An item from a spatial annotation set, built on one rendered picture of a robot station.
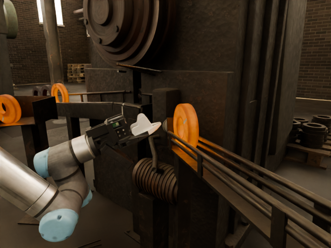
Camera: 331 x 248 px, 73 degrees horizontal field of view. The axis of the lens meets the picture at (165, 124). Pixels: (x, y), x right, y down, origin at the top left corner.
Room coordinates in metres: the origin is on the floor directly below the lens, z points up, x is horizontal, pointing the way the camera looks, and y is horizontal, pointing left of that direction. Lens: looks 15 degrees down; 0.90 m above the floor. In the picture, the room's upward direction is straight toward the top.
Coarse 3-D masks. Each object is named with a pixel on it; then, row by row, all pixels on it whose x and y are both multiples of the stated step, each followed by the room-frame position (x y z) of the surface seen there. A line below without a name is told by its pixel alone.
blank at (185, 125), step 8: (184, 104) 0.68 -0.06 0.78; (176, 112) 0.72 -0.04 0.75; (184, 112) 0.65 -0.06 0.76; (192, 112) 0.64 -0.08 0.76; (176, 120) 0.72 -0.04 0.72; (184, 120) 0.64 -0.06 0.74; (192, 120) 0.62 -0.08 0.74; (176, 128) 0.71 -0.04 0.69; (184, 128) 0.64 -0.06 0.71; (192, 128) 0.61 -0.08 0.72; (184, 136) 0.64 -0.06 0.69; (192, 136) 0.61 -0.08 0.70; (192, 144) 0.62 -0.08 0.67
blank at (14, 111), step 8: (0, 96) 1.12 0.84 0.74; (8, 96) 1.12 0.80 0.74; (0, 104) 1.16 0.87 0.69; (8, 104) 1.11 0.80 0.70; (16, 104) 1.12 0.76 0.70; (0, 112) 1.14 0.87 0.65; (8, 112) 1.12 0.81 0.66; (16, 112) 1.11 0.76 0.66; (0, 120) 1.14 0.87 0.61; (8, 120) 1.12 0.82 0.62; (16, 120) 1.12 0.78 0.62
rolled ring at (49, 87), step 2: (42, 86) 1.67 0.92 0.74; (44, 86) 1.65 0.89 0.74; (46, 86) 1.63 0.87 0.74; (48, 86) 1.63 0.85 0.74; (50, 86) 1.64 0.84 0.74; (42, 88) 1.68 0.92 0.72; (44, 88) 1.66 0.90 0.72; (46, 88) 1.64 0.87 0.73; (48, 88) 1.62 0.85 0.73; (50, 88) 1.62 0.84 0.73; (42, 90) 1.68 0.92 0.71; (44, 90) 1.68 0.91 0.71; (46, 90) 1.69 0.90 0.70; (48, 90) 1.62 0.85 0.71; (50, 90) 1.61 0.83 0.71; (42, 92) 1.68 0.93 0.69; (44, 92) 1.69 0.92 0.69; (46, 92) 1.70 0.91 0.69; (50, 92) 1.60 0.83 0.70; (42, 94) 1.69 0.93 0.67; (44, 94) 1.70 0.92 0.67; (46, 94) 1.71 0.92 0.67; (50, 94) 1.61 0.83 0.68
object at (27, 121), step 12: (24, 96) 1.29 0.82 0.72; (36, 96) 1.28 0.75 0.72; (48, 96) 1.28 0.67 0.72; (24, 108) 1.29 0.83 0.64; (36, 108) 1.10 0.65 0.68; (48, 108) 1.20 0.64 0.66; (24, 120) 1.19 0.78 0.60; (36, 120) 1.09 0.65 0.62; (24, 132) 1.15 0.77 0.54; (36, 132) 1.19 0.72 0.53; (24, 144) 1.15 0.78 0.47; (36, 144) 1.17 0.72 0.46
